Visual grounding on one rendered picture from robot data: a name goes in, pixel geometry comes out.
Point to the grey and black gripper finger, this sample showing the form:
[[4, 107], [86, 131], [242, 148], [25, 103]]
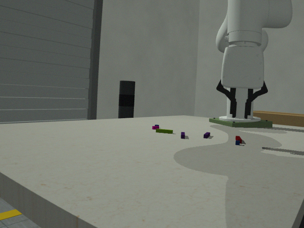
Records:
[[231, 97], [251, 97]]

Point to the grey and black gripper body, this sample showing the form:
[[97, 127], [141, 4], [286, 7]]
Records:
[[241, 68]]

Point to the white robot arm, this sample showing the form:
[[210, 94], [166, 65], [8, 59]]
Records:
[[244, 24]]

